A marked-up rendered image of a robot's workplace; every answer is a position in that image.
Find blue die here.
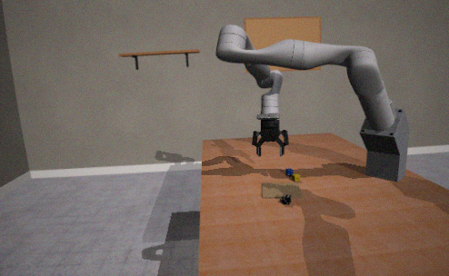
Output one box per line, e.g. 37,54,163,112
285,168,293,176

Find black die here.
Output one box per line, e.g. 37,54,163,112
282,195,291,205

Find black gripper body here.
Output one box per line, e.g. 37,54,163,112
260,120,280,142

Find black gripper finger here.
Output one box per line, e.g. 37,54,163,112
252,131,267,156
271,130,289,156

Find tan flat mat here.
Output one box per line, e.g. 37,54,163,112
262,182,303,198

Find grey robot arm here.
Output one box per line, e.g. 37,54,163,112
216,25,397,131

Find yellow die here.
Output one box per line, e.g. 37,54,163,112
292,173,300,182

